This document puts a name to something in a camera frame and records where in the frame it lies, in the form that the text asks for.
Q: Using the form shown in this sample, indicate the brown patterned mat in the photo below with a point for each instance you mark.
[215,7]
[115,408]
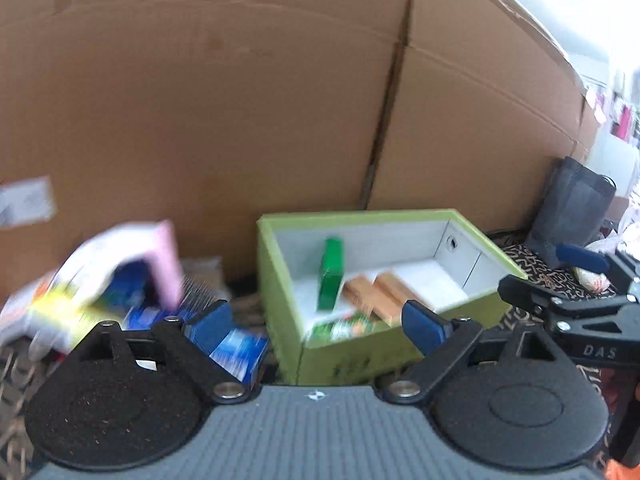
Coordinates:
[522,256]

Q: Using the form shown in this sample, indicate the pink and white box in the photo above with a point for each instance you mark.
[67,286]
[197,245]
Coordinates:
[165,260]

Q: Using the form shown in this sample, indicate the yellow packet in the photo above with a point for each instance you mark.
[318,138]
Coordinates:
[65,316]

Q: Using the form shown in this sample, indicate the lime green storage box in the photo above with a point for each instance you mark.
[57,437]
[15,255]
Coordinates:
[280,285]

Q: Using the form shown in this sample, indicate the small green box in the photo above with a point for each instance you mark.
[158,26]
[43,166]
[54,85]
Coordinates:
[330,275]

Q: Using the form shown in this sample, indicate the plain large cardboard box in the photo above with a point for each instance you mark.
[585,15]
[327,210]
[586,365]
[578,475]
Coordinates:
[475,110]

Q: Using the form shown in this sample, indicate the blue printed packet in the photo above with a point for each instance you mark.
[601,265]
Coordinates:
[135,280]

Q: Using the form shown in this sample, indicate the green printed packet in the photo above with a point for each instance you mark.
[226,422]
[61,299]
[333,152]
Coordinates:
[345,329]

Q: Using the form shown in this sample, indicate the brown packet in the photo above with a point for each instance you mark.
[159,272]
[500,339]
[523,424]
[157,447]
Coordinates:
[361,296]
[395,295]

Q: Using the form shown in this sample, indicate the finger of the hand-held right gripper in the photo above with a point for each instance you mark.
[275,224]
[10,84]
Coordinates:
[580,255]
[550,302]

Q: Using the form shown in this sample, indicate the white plastic packet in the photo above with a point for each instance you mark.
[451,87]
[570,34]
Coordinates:
[20,310]

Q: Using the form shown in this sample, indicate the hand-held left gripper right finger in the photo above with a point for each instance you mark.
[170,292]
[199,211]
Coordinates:
[422,325]

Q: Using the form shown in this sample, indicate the white plastic bag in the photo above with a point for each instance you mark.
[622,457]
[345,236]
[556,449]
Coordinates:
[620,246]

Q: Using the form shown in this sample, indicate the white red small packet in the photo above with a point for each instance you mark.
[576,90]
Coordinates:
[590,280]

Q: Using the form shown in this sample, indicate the blue and white packet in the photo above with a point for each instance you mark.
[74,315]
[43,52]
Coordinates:
[240,352]

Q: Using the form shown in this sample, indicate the black fabric bag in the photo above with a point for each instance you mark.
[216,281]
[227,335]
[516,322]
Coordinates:
[575,210]

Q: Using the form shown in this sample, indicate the large cardboard box white label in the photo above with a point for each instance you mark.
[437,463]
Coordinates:
[200,110]

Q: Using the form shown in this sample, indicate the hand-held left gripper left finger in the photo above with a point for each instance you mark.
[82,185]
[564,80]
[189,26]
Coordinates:
[215,322]

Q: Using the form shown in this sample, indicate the orange cloth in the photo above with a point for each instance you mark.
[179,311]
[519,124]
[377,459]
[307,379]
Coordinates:
[622,471]

